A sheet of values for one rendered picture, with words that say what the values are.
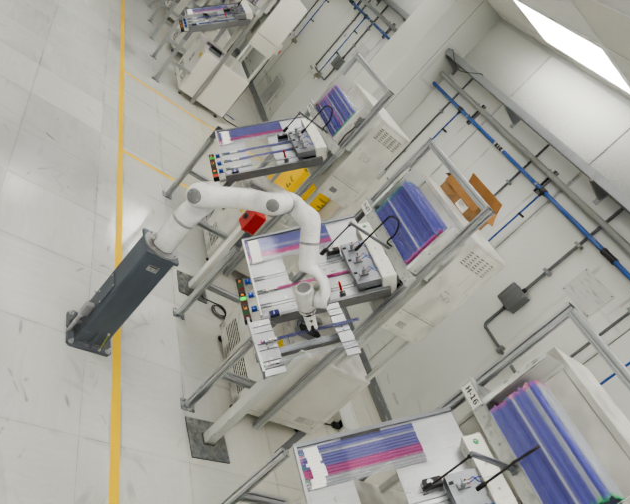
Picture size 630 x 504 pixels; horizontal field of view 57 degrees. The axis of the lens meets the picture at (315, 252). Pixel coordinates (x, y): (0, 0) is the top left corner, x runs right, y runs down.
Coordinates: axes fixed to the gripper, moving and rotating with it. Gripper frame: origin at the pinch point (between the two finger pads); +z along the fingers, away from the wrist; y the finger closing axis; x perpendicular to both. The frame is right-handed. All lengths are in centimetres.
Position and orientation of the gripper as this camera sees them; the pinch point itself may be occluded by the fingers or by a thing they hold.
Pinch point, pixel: (311, 330)
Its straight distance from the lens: 287.8
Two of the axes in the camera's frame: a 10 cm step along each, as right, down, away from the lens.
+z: 1.0, 7.1, 7.0
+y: -3.0, -6.4, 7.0
